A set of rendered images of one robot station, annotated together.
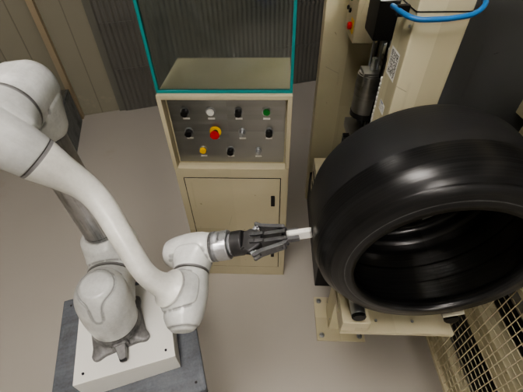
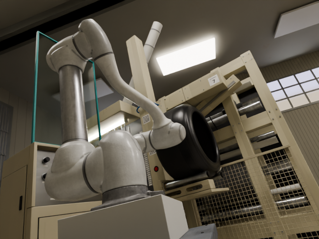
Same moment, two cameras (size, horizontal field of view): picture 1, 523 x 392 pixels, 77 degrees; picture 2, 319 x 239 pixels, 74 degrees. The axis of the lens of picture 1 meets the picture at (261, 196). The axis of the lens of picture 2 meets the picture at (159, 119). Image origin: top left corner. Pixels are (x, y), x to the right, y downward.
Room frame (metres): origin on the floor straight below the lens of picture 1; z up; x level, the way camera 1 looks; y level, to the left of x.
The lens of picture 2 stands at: (0.04, 1.09, 0.72)
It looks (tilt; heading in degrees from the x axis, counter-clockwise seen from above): 24 degrees up; 296
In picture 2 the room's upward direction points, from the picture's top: 13 degrees counter-clockwise
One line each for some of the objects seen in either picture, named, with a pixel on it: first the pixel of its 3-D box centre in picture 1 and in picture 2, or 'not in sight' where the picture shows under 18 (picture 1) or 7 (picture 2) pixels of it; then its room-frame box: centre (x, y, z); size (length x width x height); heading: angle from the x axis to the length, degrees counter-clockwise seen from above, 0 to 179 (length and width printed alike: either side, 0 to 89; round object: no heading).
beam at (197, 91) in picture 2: not in sight; (195, 95); (0.49, -0.73, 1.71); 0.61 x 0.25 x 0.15; 177
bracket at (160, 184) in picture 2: not in sight; (174, 186); (0.81, -0.45, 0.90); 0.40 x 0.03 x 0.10; 87
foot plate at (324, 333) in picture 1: (338, 317); not in sight; (0.89, -0.44, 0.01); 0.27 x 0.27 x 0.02; 87
